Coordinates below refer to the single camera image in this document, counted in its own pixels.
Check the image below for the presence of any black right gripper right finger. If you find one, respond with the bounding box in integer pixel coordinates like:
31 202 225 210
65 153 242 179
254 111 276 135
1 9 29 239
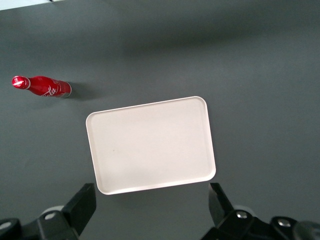
204 182 276 240

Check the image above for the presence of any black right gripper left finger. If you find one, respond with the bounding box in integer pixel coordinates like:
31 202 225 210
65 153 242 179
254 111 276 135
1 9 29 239
21 182 98 240

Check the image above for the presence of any red coke bottle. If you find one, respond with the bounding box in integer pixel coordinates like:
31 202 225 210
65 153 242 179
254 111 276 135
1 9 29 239
11 75 73 100

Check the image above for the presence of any white rectangular tray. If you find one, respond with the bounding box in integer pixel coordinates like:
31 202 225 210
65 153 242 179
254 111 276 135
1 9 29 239
85 95 217 196

